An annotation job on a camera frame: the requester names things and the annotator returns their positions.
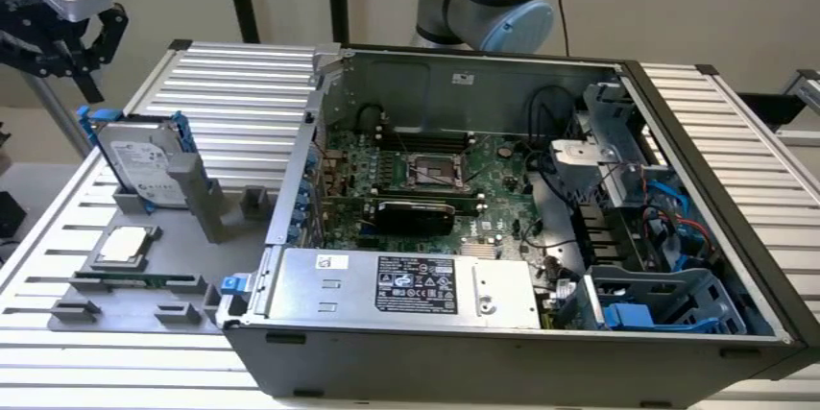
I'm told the open black PC case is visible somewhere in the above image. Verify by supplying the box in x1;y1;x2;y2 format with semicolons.
213;42;809;399

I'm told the silver stand pole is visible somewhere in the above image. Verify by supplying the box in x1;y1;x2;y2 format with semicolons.
24;66;92;157

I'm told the black looped wire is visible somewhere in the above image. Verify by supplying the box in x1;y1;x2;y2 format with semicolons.
525;84;583;143

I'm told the silver power supply unit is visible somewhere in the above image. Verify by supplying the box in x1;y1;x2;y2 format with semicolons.
255;247;545;332

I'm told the small black box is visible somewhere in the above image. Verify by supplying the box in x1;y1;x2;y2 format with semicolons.
0;191;28;239

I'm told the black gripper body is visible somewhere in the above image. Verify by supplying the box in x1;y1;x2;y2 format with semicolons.
0;0;97;80

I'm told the black RAM slot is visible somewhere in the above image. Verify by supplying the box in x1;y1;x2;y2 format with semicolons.
371;187;481;196
369;194;483;204

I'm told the grey disk bay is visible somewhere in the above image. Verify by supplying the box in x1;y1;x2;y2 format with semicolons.
579;263;749;335

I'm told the green RAM stick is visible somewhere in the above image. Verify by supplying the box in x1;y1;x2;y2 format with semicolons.
73;275;197;287

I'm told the grey parts rack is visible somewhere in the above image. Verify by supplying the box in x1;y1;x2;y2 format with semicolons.
48;157;280;334

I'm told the silver chipset heatsink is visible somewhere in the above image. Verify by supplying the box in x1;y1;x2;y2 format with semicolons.
457;242;503;260

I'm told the blue plastic drive bracket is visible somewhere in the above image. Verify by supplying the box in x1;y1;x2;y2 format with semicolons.
643;178;729;286

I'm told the red data wire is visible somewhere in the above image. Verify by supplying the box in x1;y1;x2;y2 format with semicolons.
657;207;713;244

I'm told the silver CPU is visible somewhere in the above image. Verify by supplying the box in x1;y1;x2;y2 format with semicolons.
93;225;153;266

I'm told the thin red black wire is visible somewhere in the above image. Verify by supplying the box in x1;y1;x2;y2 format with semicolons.
599;162;649;203

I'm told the blue case latch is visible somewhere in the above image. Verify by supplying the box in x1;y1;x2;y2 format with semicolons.
219;274;251;297

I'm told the disk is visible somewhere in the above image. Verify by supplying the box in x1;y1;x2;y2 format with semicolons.
76;106;197;214

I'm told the thick black cable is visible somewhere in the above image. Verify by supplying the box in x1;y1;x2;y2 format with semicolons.
356;102;387;132

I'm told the metal drive cage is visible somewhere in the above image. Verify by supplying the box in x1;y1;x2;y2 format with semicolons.
548;82;673;219

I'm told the thin black wire loop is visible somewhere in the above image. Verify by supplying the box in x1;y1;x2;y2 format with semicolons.
519;217;547;252

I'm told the CPU socket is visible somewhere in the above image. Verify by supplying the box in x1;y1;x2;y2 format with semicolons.
397;150;476;193

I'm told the black graphics card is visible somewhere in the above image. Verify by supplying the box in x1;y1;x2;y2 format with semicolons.
371;197;457;238

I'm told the yellow black power cable bundle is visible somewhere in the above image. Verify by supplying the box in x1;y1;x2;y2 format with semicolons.
535;255;584;332

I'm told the green motherboard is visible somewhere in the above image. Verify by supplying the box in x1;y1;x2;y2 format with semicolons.
312;129;565;262

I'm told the black plastic fan shroud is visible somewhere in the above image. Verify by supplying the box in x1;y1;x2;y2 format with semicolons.
572;202;636;270

